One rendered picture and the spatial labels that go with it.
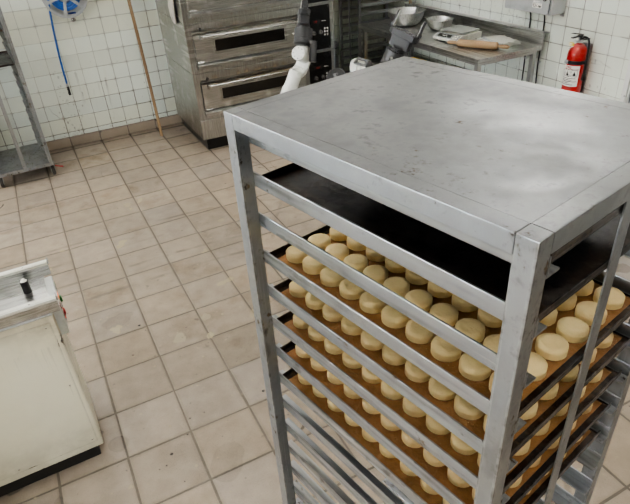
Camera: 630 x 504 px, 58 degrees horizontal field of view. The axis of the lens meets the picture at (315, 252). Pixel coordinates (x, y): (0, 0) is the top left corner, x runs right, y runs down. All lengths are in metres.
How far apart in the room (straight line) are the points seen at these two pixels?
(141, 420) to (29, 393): 0.65
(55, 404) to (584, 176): 2.28
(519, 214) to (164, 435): 2.43
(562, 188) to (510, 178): 0.06
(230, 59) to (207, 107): 0.49
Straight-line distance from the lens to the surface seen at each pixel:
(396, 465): 1.27
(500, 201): 0.72
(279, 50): 5.77
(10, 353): 2.47
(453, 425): 0.97
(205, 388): 3.07
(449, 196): 0.72
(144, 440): 2.93
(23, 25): 6.30
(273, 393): 1.45
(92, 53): 6.39
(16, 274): 2.63
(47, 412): 2.68
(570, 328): 1.04
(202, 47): 5.52
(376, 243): 0.88
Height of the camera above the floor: 2.15
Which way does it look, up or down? 33 degrees down
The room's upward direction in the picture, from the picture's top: 4 degrees counter-clockwise
